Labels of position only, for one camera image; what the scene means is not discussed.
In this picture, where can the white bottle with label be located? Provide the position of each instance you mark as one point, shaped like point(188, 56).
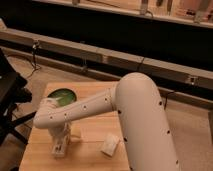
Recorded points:
point(60, 145)

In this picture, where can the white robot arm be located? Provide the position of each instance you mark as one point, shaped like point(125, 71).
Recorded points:
point(145, 129)

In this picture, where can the white sponge block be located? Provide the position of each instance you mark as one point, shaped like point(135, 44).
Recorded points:
point(110, 144)

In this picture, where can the black office chair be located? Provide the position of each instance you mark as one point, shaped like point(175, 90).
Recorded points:
point(12, 92)

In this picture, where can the grey metal rail beam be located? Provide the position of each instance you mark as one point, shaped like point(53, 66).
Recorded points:
point(157, 68)

